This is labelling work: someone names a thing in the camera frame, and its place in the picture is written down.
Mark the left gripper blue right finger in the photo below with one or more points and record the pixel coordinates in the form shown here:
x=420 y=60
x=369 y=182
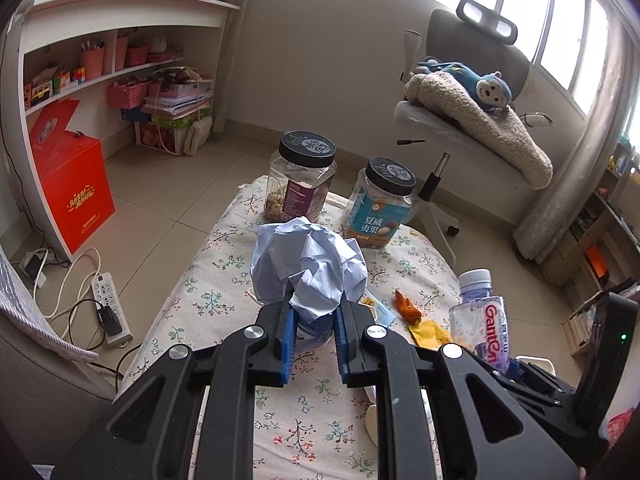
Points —
x=441 y=414

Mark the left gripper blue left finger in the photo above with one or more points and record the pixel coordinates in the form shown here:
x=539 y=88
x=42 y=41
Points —
x=191 y=413

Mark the Ganten water bottle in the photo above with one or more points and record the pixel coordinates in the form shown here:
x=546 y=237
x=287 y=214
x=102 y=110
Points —
x=478 y=322

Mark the yellow snack wrapper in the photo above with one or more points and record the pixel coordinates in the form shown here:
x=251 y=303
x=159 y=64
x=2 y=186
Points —
x=429 y=335

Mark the orange peel piece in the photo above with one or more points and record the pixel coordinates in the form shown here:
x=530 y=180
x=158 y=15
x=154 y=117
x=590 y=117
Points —
x=407 y=310

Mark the small blue white carton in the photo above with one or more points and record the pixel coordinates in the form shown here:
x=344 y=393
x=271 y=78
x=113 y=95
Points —
x=382 y=315

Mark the blue white paper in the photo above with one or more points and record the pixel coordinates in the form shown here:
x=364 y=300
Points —
x=320 y=267

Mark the white power strip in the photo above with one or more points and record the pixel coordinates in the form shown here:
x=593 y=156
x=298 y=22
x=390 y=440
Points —
x=111 y=315

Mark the floral tablecloth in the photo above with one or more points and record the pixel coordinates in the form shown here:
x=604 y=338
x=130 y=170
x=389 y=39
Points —
x=314 y=427

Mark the wooden desk shelf unit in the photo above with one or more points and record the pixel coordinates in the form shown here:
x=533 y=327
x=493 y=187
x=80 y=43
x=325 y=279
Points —
x=600 y=249

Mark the right lace curtain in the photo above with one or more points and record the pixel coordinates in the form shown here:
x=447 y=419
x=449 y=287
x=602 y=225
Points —
x=556 y=208

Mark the teal label nut jar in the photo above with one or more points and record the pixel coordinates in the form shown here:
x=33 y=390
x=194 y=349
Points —
x=381 y=201

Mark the red gift box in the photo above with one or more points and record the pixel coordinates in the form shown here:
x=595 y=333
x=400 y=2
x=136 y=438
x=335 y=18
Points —
x=71 y=170

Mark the purple label nut jar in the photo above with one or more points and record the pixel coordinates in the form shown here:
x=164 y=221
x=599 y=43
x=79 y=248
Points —
x=299 y=177

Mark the cream fleece blanket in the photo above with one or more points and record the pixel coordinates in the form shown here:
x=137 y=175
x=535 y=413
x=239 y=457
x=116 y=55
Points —
x=501 y=131

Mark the pink storage basket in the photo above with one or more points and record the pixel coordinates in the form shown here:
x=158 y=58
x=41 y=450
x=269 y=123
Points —
x=127 y=96

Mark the blue monkey plush toy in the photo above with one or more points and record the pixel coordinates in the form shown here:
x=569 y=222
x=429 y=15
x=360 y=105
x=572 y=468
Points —
x=490 y=92

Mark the white bookshelf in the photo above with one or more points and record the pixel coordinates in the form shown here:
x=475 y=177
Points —
x=74 y=49

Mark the grey white office chair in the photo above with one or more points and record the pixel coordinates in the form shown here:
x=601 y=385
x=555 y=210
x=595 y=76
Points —
x=484 y=40

